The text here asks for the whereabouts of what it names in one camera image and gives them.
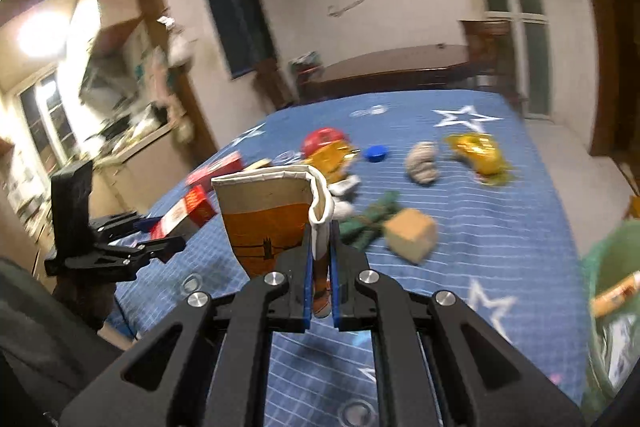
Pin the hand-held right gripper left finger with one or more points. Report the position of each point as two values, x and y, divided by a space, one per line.
307 307

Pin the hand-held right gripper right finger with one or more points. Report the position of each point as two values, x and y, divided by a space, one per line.
336 302

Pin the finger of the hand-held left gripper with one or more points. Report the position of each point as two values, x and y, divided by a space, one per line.
125 223
145 252

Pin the orange and white paper cup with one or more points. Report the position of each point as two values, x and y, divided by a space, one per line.
265 217

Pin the blue plastic lid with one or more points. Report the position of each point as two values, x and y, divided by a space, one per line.
375 153

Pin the trash bin with green bag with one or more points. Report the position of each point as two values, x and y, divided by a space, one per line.
610 342

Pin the red and white carton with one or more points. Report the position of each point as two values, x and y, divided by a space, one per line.
217 168
195 209

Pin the green crumpled wrapper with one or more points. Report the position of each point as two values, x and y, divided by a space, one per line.
372 219

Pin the bright kitchen window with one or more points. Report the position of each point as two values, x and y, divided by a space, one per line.
45 117

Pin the grey cloth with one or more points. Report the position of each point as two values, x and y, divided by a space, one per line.
30 332

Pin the toy figure with red cap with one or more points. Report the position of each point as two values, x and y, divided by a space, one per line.
332 154

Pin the blue star-print blanket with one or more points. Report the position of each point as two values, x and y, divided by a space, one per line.
475 217

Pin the grey crumpled tissue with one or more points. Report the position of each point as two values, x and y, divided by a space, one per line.
422 162

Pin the yellow crumpled wrapper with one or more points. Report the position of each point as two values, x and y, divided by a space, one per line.
480 154

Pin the dark window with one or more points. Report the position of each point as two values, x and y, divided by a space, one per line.
235 22

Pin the small colourful packet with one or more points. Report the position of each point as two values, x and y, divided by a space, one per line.
306 63

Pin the dark wooden table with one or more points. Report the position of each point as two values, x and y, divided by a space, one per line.
390 67

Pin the orange snack packet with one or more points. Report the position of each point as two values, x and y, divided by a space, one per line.
614 294

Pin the dark wooden chair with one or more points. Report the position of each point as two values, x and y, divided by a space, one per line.
487 52

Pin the frosted glass door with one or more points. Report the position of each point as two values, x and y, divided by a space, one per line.
510 7

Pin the wooden doorway frame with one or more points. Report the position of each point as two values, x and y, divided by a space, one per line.
600 32

